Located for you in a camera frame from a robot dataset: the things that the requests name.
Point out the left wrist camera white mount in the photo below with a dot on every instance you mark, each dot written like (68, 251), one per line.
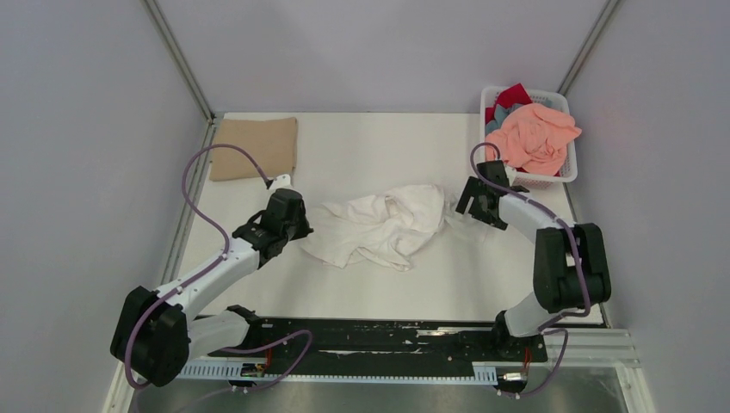
(280, 182)

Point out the folded tan t shirt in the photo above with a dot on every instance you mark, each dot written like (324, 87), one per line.
(271, 143)

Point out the crumpled salmon pink t shirt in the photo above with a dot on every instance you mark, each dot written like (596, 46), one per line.
(533, 138)

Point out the right aluminium frame post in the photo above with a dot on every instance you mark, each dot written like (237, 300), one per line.
(599, 26)

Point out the aluminium table edge rail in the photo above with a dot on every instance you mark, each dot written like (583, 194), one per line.
(151, 339)

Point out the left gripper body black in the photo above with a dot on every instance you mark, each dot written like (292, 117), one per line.
(299, 228)

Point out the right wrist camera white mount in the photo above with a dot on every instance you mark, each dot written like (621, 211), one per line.
(519, 189)

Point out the grey blue t shirt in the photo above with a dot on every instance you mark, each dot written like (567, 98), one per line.
(499, 115)

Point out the left aluminium frame post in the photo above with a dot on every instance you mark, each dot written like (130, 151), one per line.
(168, 38)

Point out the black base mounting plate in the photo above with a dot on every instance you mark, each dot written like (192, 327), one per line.
(385, 348)

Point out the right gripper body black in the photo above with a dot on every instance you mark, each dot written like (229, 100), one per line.
(477, 212)

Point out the white plastic laundry basket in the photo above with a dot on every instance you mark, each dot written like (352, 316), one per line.
(569, 170)

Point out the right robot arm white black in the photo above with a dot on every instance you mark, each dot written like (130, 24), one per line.
(570, 267)

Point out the white t shirt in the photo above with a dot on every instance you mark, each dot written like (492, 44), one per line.
(386, 229)

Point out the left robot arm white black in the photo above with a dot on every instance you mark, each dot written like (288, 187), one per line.
(229, 328)

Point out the red t shirt in basket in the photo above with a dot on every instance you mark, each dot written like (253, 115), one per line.
(514, 94)

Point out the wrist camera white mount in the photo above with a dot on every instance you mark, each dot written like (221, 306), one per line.
(519, 189)
(280, 182)

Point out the aluminium frame post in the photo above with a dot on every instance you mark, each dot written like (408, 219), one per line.
(168, 38)
(599, 26)

